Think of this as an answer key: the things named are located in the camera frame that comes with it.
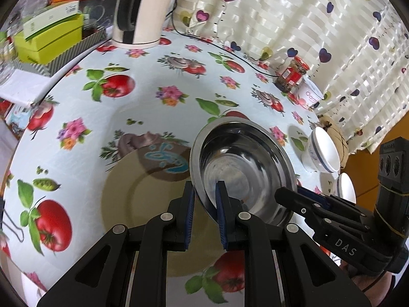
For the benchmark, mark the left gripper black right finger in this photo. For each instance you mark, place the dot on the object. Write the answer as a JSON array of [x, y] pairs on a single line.
[[283, 265]]

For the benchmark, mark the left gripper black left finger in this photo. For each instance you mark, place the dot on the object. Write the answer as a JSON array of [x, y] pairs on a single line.
[[127, 266]]

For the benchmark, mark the stainless steel bowl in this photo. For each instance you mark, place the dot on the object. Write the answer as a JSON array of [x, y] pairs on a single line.
[[252, 164]]

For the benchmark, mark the person's right hand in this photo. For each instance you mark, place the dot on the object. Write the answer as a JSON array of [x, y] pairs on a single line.
[[379, 289]]

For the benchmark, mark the white bowl blue rim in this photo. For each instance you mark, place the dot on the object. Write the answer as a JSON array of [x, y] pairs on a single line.
[[344, 188], [320, 154]]

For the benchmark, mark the fruit pattern tablecloth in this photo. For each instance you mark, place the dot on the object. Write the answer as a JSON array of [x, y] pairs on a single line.
[[116, 101]]

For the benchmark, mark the white yogurt cup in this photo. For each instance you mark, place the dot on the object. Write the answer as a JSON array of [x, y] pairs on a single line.
[[307, 93]]

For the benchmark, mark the red lid sauce jar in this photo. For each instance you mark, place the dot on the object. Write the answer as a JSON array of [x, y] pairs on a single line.
[[291, 75]]

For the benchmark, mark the cream heart pattern curtain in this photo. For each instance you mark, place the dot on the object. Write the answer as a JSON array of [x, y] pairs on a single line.
[[357, 52]]

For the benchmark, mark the lime green box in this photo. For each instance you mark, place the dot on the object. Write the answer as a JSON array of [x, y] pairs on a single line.
[[51, 42]]

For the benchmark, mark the striped black white tray box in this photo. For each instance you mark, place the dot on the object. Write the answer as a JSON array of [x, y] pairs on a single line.
[[57, 63]]

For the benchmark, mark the clear glass mug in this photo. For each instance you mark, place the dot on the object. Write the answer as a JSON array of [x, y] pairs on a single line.
[[7, 58]]

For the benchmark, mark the white green flat box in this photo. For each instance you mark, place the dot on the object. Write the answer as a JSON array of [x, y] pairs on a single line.
[[50, 16]]

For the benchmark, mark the white electric kettle black handle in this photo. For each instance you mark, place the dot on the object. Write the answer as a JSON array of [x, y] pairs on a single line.
[[138, 23]]

